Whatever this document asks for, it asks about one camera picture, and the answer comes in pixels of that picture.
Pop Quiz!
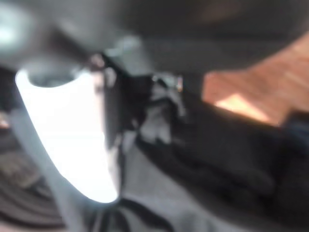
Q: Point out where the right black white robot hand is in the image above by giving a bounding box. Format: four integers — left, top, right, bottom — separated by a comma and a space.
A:
0, 0, 309, 203

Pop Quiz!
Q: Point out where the black garment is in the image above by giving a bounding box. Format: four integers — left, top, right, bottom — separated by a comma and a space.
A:
135, 79, 309, 232

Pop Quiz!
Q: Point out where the dark grey washing machine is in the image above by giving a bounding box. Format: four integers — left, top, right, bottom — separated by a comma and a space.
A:
0, 65, 66, 232

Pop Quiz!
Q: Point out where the square wicker laundry basket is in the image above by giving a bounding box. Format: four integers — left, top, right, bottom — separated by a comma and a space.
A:
202, 32, 309, 128

